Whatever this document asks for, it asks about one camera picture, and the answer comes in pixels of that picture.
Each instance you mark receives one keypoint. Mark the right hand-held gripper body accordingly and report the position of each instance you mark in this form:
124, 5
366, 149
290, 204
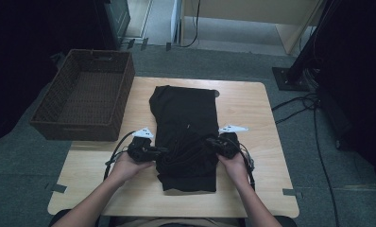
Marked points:
230, 145

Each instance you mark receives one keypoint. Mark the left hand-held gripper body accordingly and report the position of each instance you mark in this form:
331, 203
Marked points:
140, 149

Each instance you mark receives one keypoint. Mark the black pants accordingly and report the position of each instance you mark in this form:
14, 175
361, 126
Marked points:
184, 119

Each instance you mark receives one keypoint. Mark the brown wicker basket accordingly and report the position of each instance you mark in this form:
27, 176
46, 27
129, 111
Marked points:
85, 97

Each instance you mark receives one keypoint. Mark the person's right hand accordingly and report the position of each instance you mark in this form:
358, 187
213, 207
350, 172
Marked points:
236, 168

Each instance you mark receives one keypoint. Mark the person's left hand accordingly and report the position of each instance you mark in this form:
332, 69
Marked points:
124, 168

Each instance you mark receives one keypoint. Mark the round grey table grommet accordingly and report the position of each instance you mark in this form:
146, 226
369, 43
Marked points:
217, 93

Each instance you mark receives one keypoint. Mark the person's lap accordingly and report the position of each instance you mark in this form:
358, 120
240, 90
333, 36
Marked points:
176, 222

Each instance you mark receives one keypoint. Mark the black metal stand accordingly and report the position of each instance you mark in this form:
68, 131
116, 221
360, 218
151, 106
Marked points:
290, 80

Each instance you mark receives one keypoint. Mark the black chair armrest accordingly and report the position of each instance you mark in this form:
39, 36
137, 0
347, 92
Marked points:
57, 220
285, 221

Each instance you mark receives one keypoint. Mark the white panel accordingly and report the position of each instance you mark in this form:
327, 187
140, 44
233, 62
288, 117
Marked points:
175, 22

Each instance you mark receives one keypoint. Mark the dark cabinet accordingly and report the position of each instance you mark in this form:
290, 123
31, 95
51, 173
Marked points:
116, 19

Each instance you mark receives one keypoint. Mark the beige wooden cabinet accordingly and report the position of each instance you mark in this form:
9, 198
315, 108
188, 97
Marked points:
255, 11

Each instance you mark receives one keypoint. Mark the black curtain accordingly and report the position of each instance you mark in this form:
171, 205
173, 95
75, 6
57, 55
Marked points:
359, 78
25, 47

